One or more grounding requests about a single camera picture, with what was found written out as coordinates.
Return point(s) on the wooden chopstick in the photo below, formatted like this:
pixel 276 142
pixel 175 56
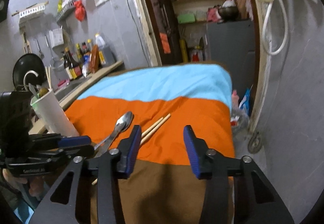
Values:
pixel 151 127
pixel 147 137

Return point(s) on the left hand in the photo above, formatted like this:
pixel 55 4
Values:
pixel 36 184

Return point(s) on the brass spoon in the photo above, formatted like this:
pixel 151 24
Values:
pixel 42 92

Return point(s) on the white hanging box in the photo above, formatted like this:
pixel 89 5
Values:
pixel 56 37

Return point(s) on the small steel spoon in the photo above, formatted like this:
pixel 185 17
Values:
pixel 108 140

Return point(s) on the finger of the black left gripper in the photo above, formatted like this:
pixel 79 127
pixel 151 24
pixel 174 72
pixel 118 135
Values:
pixel 49 141
pixel 48 160

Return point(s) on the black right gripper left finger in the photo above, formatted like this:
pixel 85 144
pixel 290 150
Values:
pixel 69 198

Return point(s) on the steel strainer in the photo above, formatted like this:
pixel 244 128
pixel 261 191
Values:
pixel 55 63

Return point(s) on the red white bottle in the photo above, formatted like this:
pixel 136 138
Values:
pixel 196 54

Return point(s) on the steel sink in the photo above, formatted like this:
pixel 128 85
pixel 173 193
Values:
pixel 68 88

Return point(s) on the red plastic bag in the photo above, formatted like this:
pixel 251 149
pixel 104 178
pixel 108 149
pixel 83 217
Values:
pixel 80 11

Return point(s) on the pink cloth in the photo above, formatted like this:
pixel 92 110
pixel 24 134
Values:
pixel 213 15

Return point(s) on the white utensil holder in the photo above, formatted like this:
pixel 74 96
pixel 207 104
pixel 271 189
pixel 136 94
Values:
pixel 48 109

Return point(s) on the grey cabinet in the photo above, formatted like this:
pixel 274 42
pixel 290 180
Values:
pixel 232 44

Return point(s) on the orange snack packet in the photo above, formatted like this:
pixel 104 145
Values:
pixel 94 59

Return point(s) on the large steel spoon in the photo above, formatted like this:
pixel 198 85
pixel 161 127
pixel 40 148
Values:
pixel 127 118

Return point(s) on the dark soy sauce bottle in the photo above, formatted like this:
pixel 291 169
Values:
pixel 74 67

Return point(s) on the black wok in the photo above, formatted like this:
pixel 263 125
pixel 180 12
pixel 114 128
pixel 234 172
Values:
pixel 25 63

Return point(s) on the striped colourful cloth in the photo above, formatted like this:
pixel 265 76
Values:
pixel 162 187

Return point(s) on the wooden cutting board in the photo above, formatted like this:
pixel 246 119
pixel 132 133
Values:
pixel 241 4

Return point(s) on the dark bowl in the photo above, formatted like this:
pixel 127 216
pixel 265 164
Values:
pixel 230 13

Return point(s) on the white wall basket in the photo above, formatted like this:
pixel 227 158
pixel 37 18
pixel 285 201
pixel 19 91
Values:
pixel 31 12

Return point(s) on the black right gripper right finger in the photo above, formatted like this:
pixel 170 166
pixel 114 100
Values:
pixel 255 199

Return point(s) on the grey wall shelf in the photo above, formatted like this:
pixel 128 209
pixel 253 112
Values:
pixel 65 12

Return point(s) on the steel faucet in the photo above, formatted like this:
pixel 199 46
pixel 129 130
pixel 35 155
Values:
pixel 31 77

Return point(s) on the green box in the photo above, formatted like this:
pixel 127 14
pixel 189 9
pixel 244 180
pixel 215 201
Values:
pixel 186 18

